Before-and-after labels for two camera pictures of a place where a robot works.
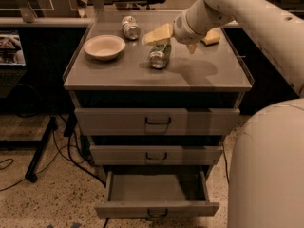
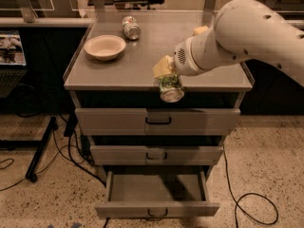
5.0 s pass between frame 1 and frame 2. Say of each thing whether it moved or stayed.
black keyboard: stayed
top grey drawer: stayed
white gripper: moved
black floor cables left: stayed
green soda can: moved
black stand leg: stayed
